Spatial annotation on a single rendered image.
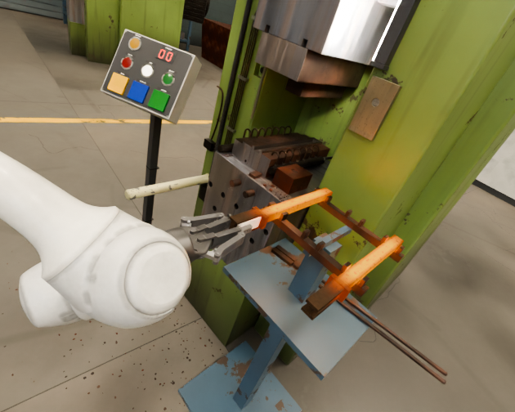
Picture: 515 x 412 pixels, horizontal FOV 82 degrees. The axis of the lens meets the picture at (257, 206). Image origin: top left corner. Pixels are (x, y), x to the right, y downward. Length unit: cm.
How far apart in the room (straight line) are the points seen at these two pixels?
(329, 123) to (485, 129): 60
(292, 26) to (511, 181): 544
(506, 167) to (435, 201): 472
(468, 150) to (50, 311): 137
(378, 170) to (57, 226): 90
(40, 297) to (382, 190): 92
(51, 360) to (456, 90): 175
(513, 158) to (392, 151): 517
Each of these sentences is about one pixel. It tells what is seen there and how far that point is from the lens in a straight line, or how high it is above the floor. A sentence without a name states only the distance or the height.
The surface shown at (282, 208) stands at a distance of 76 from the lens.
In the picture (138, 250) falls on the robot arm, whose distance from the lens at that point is 30.
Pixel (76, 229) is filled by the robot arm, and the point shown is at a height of 120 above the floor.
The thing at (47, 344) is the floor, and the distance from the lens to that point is 169.
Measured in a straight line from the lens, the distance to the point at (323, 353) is 87.
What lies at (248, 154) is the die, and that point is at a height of 96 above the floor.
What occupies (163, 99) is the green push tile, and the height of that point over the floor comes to 102.
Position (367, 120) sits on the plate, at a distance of 102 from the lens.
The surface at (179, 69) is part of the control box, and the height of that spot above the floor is 114.
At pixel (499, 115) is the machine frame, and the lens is 140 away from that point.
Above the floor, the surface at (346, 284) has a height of 104.
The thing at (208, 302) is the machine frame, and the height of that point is 15.
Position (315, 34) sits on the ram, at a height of 141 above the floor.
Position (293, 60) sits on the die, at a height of 132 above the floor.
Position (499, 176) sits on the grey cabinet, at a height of 31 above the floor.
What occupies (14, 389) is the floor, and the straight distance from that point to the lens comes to 163.
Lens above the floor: 142
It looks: 32 degrees down
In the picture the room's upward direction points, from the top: 19 degrees clockwise
